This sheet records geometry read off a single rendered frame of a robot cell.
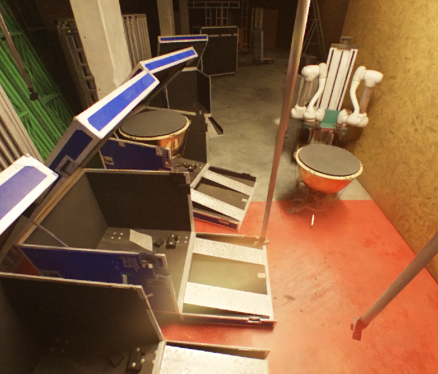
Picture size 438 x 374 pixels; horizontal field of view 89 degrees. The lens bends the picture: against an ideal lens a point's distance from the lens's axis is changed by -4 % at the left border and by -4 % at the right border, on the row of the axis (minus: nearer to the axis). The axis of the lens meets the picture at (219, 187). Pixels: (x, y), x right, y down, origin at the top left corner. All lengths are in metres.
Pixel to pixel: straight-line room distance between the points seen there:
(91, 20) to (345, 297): 3.99
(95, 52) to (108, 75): 0.28
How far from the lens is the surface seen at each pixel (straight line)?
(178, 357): 2.06
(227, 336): 2.24
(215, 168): 3.65
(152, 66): 2.38
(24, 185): 0.91
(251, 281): 2.44
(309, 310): 2.45
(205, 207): 2.98
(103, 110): 1.18
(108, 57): 3.51
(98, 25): 3.49
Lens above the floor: 2.13
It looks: 38 degrees down
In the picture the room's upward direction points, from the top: straight up
